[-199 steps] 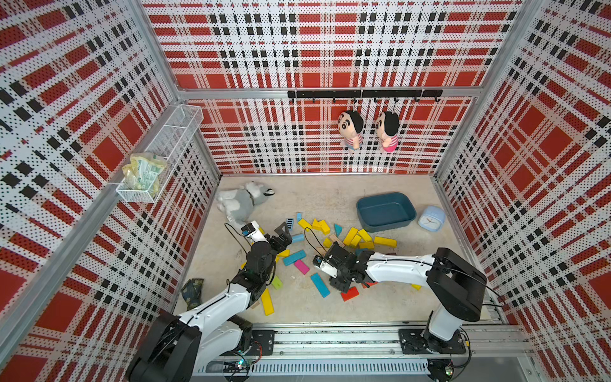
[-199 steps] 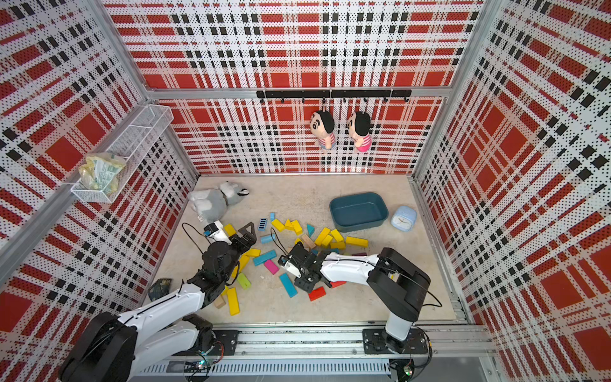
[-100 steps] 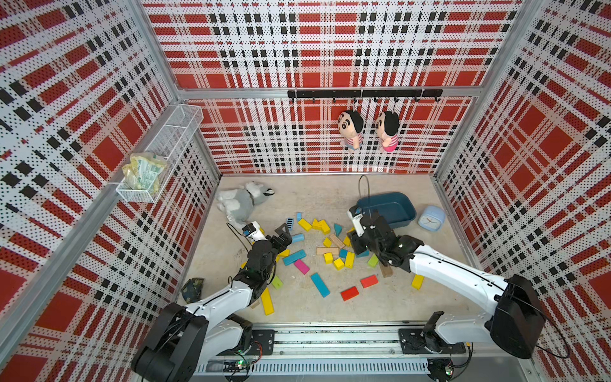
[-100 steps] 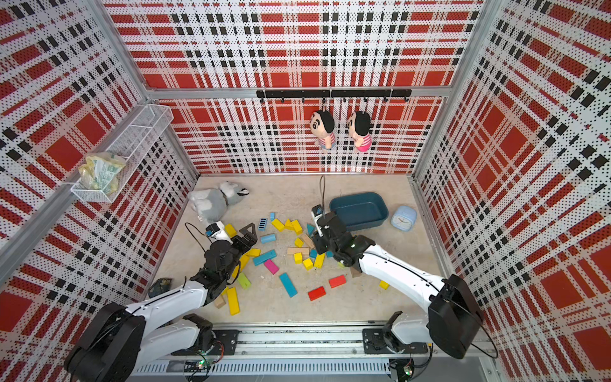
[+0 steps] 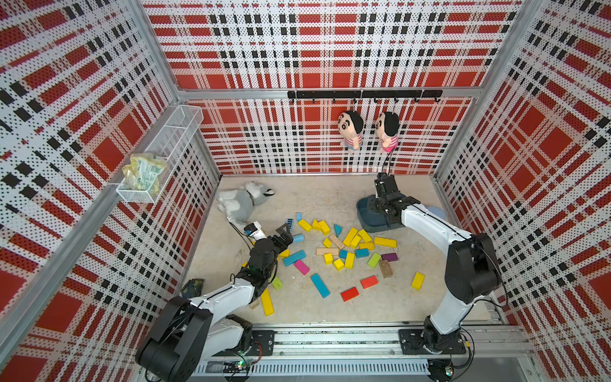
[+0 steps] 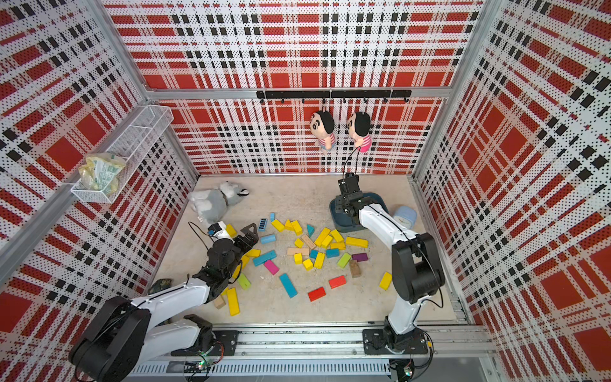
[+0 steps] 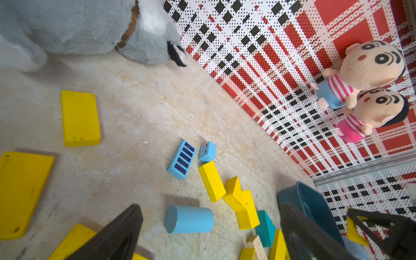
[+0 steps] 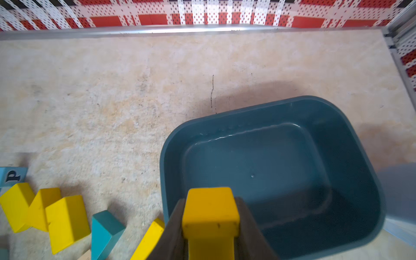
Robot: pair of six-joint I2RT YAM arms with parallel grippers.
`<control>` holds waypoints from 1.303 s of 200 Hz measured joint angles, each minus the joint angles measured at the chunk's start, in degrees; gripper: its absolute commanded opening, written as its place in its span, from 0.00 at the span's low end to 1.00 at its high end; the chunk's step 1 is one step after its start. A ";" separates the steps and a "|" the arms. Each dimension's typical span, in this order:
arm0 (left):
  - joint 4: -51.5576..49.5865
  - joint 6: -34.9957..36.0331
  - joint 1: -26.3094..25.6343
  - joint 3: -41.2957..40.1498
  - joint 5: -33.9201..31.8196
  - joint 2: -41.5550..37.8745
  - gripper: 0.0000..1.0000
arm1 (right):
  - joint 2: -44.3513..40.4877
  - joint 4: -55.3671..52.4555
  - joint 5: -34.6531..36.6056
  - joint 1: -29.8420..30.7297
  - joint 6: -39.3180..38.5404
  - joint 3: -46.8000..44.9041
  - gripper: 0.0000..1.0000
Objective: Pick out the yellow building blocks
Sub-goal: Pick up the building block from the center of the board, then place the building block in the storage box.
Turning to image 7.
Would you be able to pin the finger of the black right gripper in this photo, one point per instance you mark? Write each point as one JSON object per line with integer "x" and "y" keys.
{"x": 395, "y": 235}

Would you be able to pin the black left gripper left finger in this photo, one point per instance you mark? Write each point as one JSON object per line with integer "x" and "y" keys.
{"x": 116, "y": 241}

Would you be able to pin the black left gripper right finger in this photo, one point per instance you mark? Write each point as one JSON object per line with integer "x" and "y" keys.
{"x": 305, "y": 240}

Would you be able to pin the yellow angled block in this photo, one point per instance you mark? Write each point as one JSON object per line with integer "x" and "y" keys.
{"x": 242, "y": 203}

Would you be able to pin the yellow bar block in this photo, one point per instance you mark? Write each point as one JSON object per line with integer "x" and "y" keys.
{"x": 212, "y": 181}

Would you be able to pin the large yellow block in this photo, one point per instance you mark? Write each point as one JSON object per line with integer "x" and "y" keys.
{"x": 23, "y": 177}

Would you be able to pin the yellow rectangular block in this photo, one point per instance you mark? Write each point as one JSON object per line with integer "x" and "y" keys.
{"x": 80, "y": 119}

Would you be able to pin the teal block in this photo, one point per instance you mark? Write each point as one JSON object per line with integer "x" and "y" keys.
{"x": 266, "y": 229}

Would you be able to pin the dark teal plastic bin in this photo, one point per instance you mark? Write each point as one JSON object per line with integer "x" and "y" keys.
{"x": 313, "y": 205}

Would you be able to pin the light blue cylinder block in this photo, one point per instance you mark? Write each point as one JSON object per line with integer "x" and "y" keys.
{"x": 188, "y": 220}

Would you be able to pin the blue striped block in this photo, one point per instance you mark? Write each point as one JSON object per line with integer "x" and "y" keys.
{"x": 181, "y": 161}

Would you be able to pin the small light blue cube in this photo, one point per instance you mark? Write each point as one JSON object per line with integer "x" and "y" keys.
{"x": 207, "y": 152}

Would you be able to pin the pink-shirt hanging plush doll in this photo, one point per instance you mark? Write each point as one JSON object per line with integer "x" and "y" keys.
{"x": 377, "y": 108}

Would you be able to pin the blue-shirt hanging plush doll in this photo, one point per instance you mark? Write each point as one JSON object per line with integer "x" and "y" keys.
{"x": 366, "y": 66}

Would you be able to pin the grey plush husky toy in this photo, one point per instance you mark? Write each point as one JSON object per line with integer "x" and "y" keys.
{"x": 141, "y": 31}

